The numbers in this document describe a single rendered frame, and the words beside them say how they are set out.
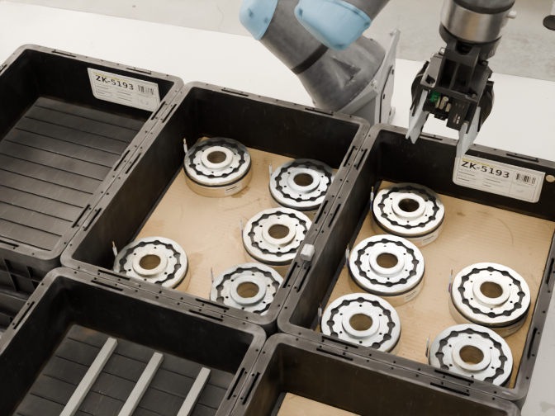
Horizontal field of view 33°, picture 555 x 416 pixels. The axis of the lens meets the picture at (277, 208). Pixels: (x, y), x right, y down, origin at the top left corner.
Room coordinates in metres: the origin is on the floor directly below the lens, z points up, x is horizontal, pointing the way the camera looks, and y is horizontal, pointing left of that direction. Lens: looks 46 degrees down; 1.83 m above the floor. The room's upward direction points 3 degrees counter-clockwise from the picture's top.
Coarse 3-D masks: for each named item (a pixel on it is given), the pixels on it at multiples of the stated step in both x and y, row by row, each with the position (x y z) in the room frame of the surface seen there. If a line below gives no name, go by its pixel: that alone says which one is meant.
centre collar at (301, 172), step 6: (300, 168) 1.00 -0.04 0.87; (306, 168) 1.00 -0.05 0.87; (294, 174) 0.99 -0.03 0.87; (300, 174) 0.99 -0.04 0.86; (306, 174) 0.99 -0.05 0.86; (312, 174) 0.99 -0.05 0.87; (318, 174) 0.99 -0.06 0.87; (288, 180) 0.98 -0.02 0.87; (294, 180) 0.99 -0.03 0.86; (318, 180) 0.98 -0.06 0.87; (288, 186) 0.97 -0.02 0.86; (294, 186) 0.97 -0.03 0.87; (312, 186) 0.97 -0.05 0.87; (318, 186) 0.97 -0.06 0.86; (300, 192) 0.96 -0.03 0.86; (306, 192) 0.96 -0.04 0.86
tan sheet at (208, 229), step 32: (256, 160) 1.07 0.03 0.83; (288, 160) 1.06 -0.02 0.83; (192, 192) 1.00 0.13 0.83; (256, 192) 1.00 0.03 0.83; (160, 224) 0.94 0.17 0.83; (192, 224) 0.94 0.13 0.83; (224, 224) 0.93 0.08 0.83; (192, 256) 0.87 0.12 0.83; (224, 256) 0.87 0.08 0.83; (192, 288) 0.82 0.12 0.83
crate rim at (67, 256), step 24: (240, 96) 1.10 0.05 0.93; (264, 96) 1.10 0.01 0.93; (168, 120) 1.06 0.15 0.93; (336, 120) 1.04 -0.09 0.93; (360, 120) 1.03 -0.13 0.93; (144, 144) 1.00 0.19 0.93; (360, 144) 0.98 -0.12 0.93; (336, 192) 0.89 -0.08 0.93; (96, 216) 0.88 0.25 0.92; (72, 240) 0.83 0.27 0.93; (312, 240) 0.80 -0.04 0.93; (72, 264) 0.78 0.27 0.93; (144, 288) 0.74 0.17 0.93; (168, 288) 0.74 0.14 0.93; (288, 288) 0.73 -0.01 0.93; (216, 312) 0.70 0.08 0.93; (240, 312) 0.69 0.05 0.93
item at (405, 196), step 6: (396, 198) 0.93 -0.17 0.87; (402, 198) 0.93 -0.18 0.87; (408, 198) 0.93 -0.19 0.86; (414, 198) 0.93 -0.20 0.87; (420, 198) 0.93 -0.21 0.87; (396, 204) 0.92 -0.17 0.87; (420, 204) 0.92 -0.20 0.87; (396, 210) 0.91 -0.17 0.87; (420, 210) 0.90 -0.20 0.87; (402, 216) 0.90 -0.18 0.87; (408, 216) 0.90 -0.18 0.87; (414, 216) 0.89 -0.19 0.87
